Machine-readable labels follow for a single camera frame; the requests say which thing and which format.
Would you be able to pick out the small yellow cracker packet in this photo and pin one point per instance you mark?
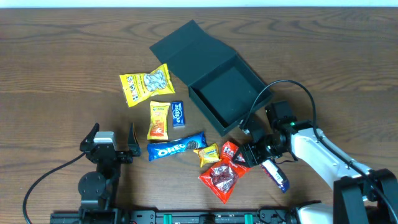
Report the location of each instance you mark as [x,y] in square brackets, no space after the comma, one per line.
[208,154]

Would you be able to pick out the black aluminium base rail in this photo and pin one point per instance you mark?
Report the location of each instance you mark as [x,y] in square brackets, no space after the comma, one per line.
[174,216]

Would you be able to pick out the yellow Hacks candy bag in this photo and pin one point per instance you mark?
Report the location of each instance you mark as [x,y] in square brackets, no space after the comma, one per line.
[138,87]

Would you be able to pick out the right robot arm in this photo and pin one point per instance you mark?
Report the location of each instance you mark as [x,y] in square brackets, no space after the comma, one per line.
[360,193]

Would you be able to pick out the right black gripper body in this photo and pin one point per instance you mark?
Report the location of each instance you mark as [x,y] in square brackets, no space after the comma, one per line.
[266,149]

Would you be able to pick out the blue Oreo cookie pack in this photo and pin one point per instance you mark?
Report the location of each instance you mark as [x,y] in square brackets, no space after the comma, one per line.
[164,149]

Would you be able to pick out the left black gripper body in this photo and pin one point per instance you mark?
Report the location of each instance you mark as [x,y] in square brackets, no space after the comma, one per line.
[116,155]

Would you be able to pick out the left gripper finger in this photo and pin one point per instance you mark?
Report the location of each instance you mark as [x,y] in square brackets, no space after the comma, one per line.
[132,141]
[91,135]

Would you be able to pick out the blue Eclipse mint box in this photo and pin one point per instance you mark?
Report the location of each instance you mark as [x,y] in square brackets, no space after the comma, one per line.
[178,115]

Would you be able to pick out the yellow orange snack packet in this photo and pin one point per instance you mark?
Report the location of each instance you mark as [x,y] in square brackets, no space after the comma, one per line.
[158,129]

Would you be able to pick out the red Hacks candy bag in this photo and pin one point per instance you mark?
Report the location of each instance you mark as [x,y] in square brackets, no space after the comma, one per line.
[223,176]

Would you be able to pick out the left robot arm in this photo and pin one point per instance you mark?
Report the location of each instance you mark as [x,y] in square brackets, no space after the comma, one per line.
[98,188]

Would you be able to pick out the dark green open box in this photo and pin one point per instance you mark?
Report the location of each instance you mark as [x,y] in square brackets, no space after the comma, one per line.
[220,82]

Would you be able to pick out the dark blue chocolate bar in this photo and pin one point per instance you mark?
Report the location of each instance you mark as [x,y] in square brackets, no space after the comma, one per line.
[276,174]

